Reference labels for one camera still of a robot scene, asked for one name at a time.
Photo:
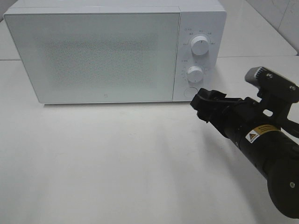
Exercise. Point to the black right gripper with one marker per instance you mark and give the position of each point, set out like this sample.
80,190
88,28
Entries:
234,118

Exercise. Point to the round white door button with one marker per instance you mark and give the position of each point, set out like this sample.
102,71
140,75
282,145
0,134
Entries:
190,92

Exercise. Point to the white timer knob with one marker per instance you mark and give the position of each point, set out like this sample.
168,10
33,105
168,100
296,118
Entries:
195,74

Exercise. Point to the white microwave door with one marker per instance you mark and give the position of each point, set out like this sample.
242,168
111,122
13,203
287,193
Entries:
95,58

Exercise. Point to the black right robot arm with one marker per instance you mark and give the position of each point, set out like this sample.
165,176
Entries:
260,139

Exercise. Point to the white upper power knob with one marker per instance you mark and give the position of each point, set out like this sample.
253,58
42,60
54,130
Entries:
200,45

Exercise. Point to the white microwave oven body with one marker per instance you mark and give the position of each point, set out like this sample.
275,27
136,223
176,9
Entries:
206,20

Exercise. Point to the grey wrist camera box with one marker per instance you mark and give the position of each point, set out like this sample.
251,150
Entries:
276,92

